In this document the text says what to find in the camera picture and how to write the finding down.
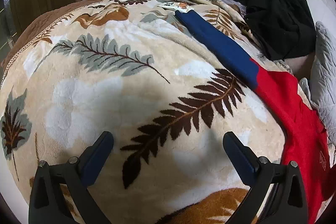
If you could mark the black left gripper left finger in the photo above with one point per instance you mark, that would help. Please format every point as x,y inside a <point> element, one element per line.
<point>47,202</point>

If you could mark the red and blue knit sweater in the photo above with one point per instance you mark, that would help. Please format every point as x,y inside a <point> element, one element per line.
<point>305,135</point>

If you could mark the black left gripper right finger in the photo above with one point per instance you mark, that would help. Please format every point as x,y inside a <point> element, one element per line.
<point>277,188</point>

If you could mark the beige leaf-pattern fleece blanket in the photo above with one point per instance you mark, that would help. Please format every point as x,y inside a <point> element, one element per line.
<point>131,68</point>

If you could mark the black clothes pile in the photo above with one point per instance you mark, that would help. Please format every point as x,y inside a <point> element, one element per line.
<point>284,28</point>

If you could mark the grey quilted pillow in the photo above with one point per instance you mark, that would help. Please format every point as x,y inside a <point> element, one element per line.
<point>320,88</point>

